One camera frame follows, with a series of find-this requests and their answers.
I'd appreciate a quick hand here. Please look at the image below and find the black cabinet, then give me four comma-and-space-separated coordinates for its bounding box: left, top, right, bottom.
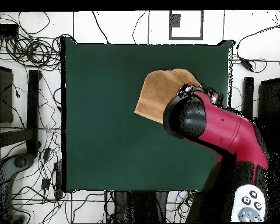
257, 78, 280, 141
0, 64, 15, 124

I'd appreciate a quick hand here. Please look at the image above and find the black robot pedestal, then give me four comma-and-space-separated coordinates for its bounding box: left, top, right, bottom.
113, 191, 169, 223

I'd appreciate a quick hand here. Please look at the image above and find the flat black box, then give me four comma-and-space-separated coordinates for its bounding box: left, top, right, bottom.
0, 23, 19, 36

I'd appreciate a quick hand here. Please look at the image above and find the grey stand base black knob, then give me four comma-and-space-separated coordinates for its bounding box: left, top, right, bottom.
0, 152, 36, 223

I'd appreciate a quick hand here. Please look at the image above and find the black power strip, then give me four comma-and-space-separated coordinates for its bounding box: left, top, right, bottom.
53, 160, 64, 200

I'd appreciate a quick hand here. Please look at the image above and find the dark green tablecloth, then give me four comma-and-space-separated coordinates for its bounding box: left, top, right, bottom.
60, 37, 235, 193

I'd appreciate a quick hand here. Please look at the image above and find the black power adapter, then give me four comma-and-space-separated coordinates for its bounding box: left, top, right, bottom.
240, 58, 254, 72

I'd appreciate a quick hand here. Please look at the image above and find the black cable coil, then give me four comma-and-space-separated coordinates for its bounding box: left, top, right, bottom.
4, 34, 61, 71

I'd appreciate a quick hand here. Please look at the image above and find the black stand frame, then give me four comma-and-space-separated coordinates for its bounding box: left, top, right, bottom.
242, 76, 254, 121
0, 69, 41, 156

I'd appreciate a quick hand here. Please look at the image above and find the grey rectangular frame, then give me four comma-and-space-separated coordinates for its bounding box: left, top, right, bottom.
169, 10, 204, 41

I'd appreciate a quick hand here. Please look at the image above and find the thin black cable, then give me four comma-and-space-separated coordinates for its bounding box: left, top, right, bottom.
132, 10, 147, 44
92, 10, 111, 44

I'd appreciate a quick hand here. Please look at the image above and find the tan terry towel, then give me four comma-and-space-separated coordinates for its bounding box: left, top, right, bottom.
134, 68, 202, 124

